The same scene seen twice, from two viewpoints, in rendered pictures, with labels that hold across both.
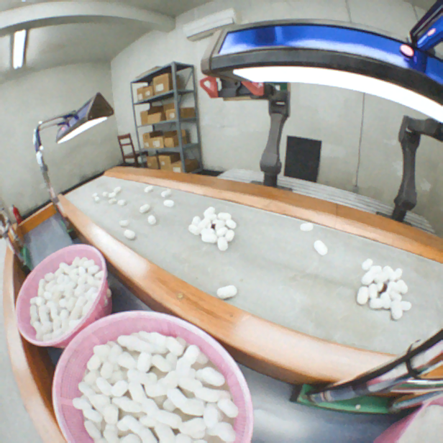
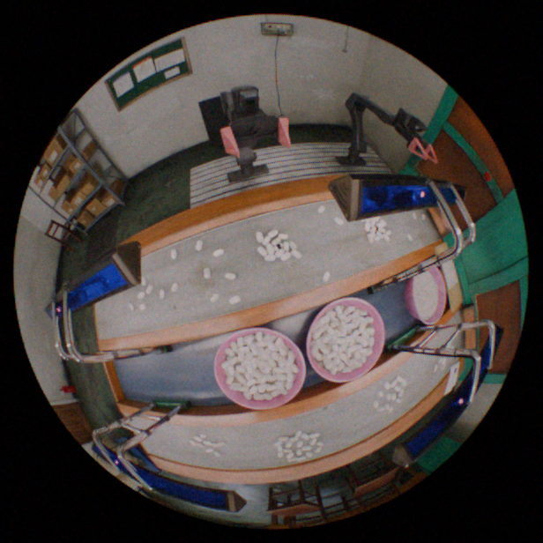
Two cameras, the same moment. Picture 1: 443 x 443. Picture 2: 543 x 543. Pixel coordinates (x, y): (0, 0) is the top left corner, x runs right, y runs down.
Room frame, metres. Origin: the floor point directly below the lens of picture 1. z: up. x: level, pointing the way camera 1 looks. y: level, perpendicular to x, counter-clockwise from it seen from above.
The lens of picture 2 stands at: (0.20, 0.20, 1.27)
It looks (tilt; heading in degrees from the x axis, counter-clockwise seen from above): 74 degrees down; 314
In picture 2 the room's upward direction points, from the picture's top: 4 degrees counter-clockwise
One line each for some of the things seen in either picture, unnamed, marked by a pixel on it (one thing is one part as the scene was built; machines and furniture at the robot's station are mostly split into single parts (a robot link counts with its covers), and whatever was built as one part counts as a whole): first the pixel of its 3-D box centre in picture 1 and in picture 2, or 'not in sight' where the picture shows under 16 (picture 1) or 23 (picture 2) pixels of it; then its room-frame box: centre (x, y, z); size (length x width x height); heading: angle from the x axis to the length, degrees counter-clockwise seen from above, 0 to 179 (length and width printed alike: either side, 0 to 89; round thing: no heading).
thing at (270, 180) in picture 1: (270, 180); (247, 167); (0.73, -0.23, 0.71); 0.20 x 0.07 x 0.08; 56
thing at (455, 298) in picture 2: not in sight; (450, 276); (-0.38, -0.44, 0.77); 0.33 x 0.15 x 0.01; 147
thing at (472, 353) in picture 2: not in sight; (439, 359); (-0.33, 0.00, 0.90); 0.20 x 0.19 x 0.45; 57
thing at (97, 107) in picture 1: (72, 124); (69, 295); (0.60, 0.54, 1.08); 0.62 x 0.08 x 0.07; 57
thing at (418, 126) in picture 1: (421, 135); (371, 111); (0.39, -0.72, 1.05); 0.30 x 0.09 x 0.12; 146
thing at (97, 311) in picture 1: (66, 299); (260, 368); (0.14, 0.35, 0.72); 0.27 x 0.27 x 0.10
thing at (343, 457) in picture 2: not in sight; (324, 453); (-0.39, 0.55, 0.67); 1.81 x 0.12 x 0.19; 57
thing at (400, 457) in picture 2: not in sight; (474, 382); (-0.40, 0.04, 1.08); 0.62 x 0.08 x 0.07; 57
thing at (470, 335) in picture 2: not in sight; (470, 331); (-0.69, -0.30, 0.83); 0.30 x 0.06 x 0.07; 147
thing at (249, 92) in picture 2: not in sight; (249, 107); (0.50, -0.08, 1.13); 0.07 x 0.06 x 0.11; 57
